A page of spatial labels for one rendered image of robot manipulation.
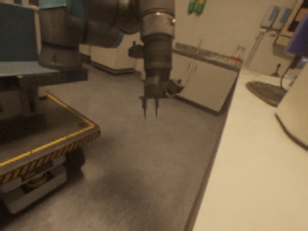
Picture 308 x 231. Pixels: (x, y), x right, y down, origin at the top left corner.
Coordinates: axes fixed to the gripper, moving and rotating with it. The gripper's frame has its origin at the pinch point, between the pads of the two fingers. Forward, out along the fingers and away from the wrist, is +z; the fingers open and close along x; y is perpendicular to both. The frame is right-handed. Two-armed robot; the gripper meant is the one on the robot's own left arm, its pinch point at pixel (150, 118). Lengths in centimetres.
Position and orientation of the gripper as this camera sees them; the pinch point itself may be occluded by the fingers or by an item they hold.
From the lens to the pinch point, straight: 43.0
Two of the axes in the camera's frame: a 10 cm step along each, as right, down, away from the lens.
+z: 0.2, 9.9, 1.5
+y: 7.7, 0.9, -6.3
